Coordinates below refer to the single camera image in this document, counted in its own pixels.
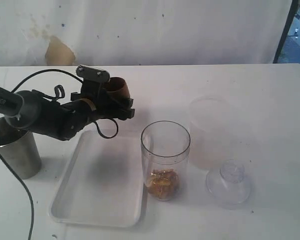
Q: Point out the dark metal frame post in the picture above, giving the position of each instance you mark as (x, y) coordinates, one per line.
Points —
(288, 23)

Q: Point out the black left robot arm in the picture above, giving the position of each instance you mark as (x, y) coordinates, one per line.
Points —
(30, 111)

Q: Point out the brown wooden cup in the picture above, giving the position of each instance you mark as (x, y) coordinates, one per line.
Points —
(117, 88)

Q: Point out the stainless steel cup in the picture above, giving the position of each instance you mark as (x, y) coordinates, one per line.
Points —
(19, 150)

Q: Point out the clear plastic shaker body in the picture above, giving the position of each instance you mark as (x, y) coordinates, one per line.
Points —
(165, 145)

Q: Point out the clear plastic shaker lid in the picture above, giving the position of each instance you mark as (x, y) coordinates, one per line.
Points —
(228, 184)

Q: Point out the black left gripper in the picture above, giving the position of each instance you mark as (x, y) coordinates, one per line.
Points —
(96, 96)

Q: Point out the translucent white plastic cup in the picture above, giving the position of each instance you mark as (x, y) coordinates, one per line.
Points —
(212, 123)

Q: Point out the white rectangular plastic tray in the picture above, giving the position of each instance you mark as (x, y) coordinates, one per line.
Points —
(102, 184)

